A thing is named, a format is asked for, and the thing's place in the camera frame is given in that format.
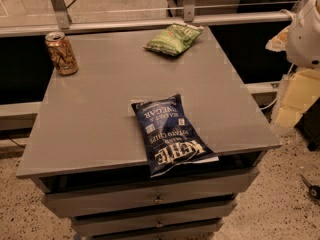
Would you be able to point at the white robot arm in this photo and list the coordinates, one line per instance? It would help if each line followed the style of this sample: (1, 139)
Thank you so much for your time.
(301, 39)

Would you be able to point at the blue Kettle chip bag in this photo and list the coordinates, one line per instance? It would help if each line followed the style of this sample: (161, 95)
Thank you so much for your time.
(170, 139)

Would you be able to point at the green chip bag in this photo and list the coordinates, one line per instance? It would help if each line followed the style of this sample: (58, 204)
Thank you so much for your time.
(174, 40)

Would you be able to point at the grey drawer cabinet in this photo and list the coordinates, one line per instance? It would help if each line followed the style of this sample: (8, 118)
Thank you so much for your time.
(86, 134)

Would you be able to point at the top grey drawer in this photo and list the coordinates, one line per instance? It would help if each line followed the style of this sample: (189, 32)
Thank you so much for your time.
(137, 195)

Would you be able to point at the grey drawer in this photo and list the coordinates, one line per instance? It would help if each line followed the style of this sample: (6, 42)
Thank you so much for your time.
(154, 218)
(137, 195)
(167, 232)

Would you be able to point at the middle grey drawer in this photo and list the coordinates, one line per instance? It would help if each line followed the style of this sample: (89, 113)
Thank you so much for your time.
(154, 218)

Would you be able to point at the bottom grey drawer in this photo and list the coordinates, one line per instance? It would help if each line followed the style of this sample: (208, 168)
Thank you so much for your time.
(167, 232)

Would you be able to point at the gold soda can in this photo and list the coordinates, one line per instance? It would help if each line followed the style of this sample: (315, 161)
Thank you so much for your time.
(61, 53)

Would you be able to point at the yellow foam block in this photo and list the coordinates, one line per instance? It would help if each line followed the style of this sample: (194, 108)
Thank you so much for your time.
(302, 91)

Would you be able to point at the black caster wheel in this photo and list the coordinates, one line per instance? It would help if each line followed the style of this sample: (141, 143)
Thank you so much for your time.
(313, 190)

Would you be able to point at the metal railing frame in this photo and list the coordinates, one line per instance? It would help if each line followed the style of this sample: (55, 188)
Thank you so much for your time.
(22, 17)

